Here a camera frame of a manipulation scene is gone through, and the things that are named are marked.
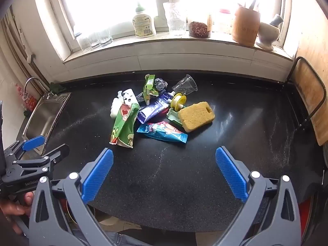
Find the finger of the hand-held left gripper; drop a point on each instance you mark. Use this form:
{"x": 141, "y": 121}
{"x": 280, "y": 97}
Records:
{"x": 55, "y": 155}
{"x": 33, "y": 142}

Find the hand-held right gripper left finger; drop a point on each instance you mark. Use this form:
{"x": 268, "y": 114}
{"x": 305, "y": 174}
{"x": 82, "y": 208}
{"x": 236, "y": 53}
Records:
{"x": 98, "y": 174}

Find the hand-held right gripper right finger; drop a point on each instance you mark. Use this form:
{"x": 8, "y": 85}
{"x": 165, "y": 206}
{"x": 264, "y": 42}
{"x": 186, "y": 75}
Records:
{"x": 232, "y": 174}

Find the person's left hand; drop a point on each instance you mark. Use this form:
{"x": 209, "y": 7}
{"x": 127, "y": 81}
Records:
{"x": 14, "y": 207}

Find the stainless steel sink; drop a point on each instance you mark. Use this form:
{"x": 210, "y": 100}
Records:
{"x": 43, "y": 117}

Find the red soap bottle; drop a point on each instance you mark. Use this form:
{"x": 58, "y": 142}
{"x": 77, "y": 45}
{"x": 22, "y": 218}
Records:
{"x": 27, "y": 100}

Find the green cartoon snack packet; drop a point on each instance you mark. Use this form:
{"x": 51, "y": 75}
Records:
{"x": 125, "y": 125}

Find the dark green cloth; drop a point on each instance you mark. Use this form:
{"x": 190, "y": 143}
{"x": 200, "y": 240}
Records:
{"x": 57, "y": 87}

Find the chrome faucet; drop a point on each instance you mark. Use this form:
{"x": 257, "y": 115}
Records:
{"x": 32, "y": 82}

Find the yellow sponge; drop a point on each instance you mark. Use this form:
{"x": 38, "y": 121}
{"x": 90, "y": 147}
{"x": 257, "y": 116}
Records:
{"x": 196, "y": 116}

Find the blue snack wrapper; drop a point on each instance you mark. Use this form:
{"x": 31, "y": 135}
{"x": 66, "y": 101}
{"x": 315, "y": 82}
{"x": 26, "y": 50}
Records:
{"x": 164, "y": 132}

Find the red container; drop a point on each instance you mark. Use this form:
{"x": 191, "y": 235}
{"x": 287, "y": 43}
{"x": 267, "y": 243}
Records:
{"x": 305, "y": 215}

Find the small green carton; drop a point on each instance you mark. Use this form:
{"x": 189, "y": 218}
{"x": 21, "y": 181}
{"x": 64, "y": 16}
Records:
{"x": 149, "y": 87}

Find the clear plastic cup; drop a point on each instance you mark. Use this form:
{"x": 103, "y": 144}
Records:
{"x": 185, "y": 84}

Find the crumpled silver foil wrapper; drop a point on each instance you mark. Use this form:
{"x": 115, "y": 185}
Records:
{"x": 160, "y": 84}

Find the clear drinking glass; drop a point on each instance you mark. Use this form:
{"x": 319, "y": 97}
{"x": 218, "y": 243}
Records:
{"x": 83, "y": 43}
{"x": 95, "y": 41}
{"x": 105, "y": 38}

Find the wooden cutting board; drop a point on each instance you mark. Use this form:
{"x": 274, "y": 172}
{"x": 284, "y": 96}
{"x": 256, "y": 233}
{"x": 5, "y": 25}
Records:
{"x": 314, "y": 89}

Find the wooden chair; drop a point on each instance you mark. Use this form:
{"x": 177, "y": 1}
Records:
{"x": 298, "y": 64}

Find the white stone mortar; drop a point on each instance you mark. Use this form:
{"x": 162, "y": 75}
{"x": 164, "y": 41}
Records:
{"x": 267, "y": 34}

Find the wooden utensil holder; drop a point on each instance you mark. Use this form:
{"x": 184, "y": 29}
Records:
{"x": 245, "y": 27}

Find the jar of red beans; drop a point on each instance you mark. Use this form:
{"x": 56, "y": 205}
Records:
{"x": 199, "y": 29}

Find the clear jar with red lid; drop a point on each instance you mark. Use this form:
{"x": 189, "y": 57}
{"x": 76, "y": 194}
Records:
{"x": 222, "y": 21}

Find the white bottle with green cap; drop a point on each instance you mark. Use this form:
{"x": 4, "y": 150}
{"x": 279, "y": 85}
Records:
{"x": 144, "y": 24}

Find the white stone pestle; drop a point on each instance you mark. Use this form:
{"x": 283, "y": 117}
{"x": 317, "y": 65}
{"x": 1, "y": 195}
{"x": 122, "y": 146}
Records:
{"x": 276, "y": 20}

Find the window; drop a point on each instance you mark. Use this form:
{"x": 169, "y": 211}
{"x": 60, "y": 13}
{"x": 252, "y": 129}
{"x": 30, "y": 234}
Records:
{"x": 115, "y": 2}

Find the textured glass vase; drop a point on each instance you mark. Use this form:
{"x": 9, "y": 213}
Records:
{"x": 175, "y": 18}

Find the wall pipes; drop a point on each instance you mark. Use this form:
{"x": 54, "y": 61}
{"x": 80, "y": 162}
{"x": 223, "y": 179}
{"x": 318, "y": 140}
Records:
{"x": 15, "y": 35}

